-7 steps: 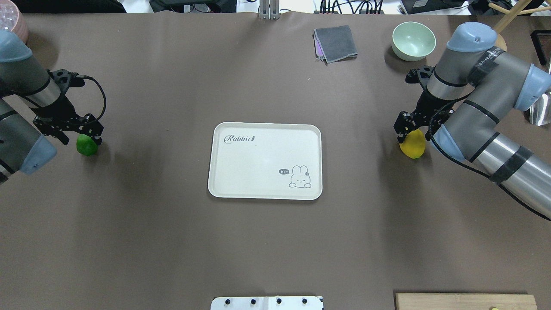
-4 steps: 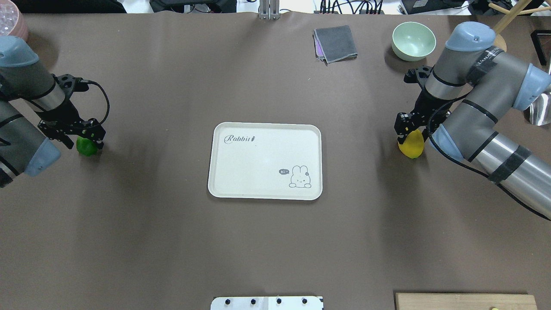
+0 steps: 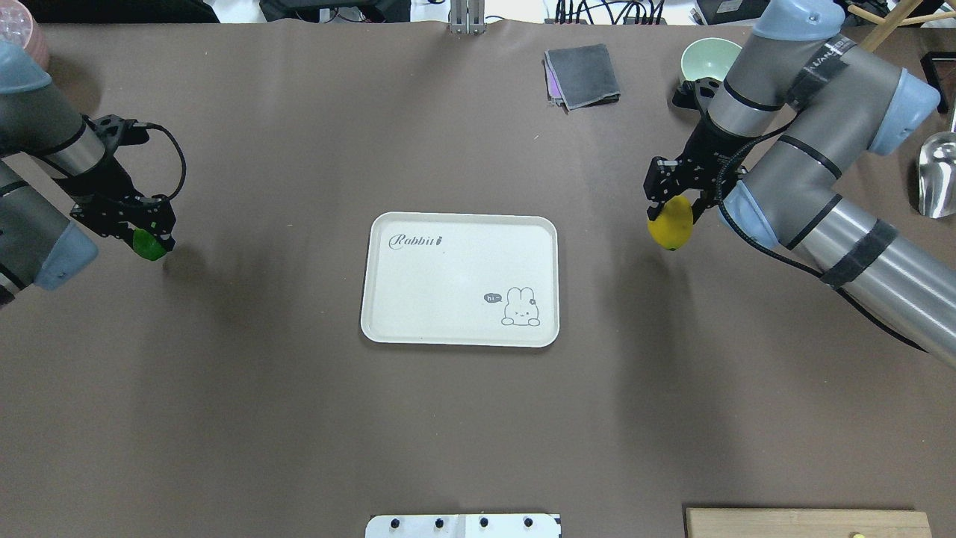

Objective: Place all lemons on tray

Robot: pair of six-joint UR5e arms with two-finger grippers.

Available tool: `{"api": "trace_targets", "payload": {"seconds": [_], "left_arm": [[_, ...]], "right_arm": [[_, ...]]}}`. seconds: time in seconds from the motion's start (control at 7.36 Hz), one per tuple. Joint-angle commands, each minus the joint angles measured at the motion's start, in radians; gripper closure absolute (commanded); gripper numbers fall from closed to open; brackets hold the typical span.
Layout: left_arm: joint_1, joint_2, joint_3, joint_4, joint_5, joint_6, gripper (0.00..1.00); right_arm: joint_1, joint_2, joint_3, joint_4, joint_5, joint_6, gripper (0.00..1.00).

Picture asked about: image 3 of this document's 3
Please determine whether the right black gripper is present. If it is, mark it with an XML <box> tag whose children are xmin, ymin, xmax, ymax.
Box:
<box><xmin>645</xmin><ymin>116</ymin><xmax>748</xmax><ymax>224</ymax></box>

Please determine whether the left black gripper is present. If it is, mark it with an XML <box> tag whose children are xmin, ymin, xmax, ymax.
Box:
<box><xmin>57</xmin><ymin>156</ymin><xmax>176</xmax><ymax>254</ymax></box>

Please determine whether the green lime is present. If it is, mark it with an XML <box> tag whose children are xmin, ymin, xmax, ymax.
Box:
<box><xmin>131</xmin><ymin>228</ymin><xmax>168</xmax><ymax>262</ymax></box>

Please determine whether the yellow lemon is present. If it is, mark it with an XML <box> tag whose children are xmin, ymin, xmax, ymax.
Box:
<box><xmin>648</xmin><ymin>195</ymin><xmax>694</xmax><ymax>251</ymax></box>

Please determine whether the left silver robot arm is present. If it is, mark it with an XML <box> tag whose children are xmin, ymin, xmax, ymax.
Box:
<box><xmin>1</xmin><ymin>42</ymin><xmax>187</xmax><ymax>306</ymax></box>

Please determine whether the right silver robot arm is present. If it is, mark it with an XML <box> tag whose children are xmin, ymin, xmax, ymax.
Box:
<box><xmin>643</xmin><ymin>1</ymin><xmax>955</xmax><ymax>365</ymax></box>

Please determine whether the white rabbit tray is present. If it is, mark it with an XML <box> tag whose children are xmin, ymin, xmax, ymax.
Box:
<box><xmin>361</xmin><ymin>211</ymin><xmax>560</xmax><ymax>348</ymax></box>

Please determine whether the glass rack tray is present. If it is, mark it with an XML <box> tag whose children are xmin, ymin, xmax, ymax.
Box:
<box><xmin>919</xmin><ymin>51</ymin><xmax>955</xmax><ymax>115</ymax></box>

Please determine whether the green bowl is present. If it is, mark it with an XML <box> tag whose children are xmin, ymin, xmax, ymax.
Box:
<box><xmin>680</xmin><ymin>37</ymin><xmax>743</xmax><ymax>81</ymax></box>

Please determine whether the grey folded cloth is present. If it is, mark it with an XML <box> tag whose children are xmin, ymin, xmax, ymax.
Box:
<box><xmin>543</xmin><ymin>43</ymin><xmax>621</xmax><ymax>111</ymax></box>

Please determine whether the purple cloth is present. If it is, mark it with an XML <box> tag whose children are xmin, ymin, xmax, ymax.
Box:
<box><xmin>542</xmin><ymin>61</ymin><xmax>565</xmax><ymax>106</ymax></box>

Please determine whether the pink bowl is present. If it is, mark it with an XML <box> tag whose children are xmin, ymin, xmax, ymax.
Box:
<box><xmin>1</xmin><ymin>1</ymin><xmax>50</xmax><ymax>71</ymax></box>

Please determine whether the metal scoop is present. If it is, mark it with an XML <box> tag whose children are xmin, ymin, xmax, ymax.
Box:
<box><xmin>917</xmin><ymin>103</ymin><xmax>955</xmax><ymax>219</ymax></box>

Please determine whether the wooden mug tree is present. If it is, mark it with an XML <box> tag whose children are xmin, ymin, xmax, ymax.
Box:
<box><xmin>847</xmin><ymin>1</ymin><xmax>955</xmax><ymax>52</ymax></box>

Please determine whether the wooden cutting board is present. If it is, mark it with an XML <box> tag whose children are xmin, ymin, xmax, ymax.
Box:
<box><xmin>684</xmin><ymin>507</ymin><xmax>933</xmax><ymax>537</ymax></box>

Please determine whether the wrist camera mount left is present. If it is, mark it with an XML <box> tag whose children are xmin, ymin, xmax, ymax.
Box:
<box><xmin>84</xmin><ymin>114</ymin><xmax>150</xmax><ymax>157</ymax></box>

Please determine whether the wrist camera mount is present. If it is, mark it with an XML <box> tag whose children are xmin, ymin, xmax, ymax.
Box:
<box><xmin>671</xmin><ymin>76</ymin><xmax>721</xmax><ymax>114</ymax></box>
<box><xmin>84</xmin><ymin>114</ymin><xmax>150</xmax><ymax>157</ymax></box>

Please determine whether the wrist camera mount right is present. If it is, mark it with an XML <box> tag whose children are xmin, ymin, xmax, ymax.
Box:
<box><xmin>671</xmin><ymin>76</ymin><xmax>721</xmax><ymax>114</ymax></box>

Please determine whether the aluminium frame post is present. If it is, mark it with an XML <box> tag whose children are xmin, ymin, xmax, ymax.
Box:
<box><xmin>448</xmin><ymin>0</ymin><xmax>487</xmax><ymax>35</ymax></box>

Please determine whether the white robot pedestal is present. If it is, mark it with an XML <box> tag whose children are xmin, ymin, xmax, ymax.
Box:
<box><xmin>364</xmin><ymin>512</ymin><xmax>562</xmax><ymax>537</ymax></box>

